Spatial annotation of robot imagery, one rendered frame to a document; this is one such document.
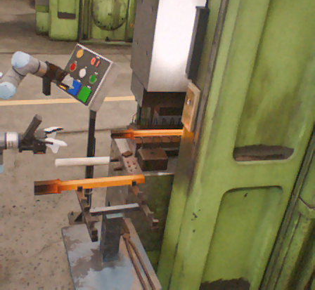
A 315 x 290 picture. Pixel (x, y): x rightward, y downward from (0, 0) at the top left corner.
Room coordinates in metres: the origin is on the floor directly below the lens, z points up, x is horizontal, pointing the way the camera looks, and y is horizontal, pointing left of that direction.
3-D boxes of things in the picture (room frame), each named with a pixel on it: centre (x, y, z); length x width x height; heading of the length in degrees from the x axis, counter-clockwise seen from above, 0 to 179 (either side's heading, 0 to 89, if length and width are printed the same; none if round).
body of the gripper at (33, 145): (1.55, 0.52, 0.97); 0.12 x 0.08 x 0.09; 111
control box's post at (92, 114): (2.22, 0.39, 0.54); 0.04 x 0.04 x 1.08; 21
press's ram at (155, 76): (1.77, -0.10, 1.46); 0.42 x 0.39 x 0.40; 111
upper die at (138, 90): (1.81, -0.08, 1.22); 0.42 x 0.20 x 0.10; 111
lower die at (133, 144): (1.81, -0.08, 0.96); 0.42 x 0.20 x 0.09; 111
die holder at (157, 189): (1.76, -0.11, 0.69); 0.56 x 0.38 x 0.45; 111
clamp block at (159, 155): (1.59, -0.01, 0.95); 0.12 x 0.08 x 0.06; 111
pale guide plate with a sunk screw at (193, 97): (1.49, -0.12, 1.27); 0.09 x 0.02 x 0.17; 21
